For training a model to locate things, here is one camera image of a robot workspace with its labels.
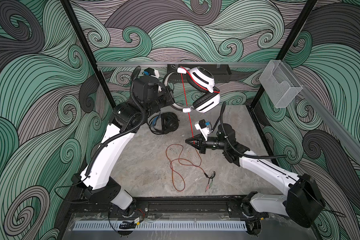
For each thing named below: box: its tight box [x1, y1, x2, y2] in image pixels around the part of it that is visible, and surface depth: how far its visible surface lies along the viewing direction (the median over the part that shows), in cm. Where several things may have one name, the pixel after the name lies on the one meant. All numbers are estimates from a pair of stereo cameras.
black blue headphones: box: [148, 112, 180, 135], surface depth 106 cm
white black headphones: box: [162, 66, 221, 113], surface depth 48 cm
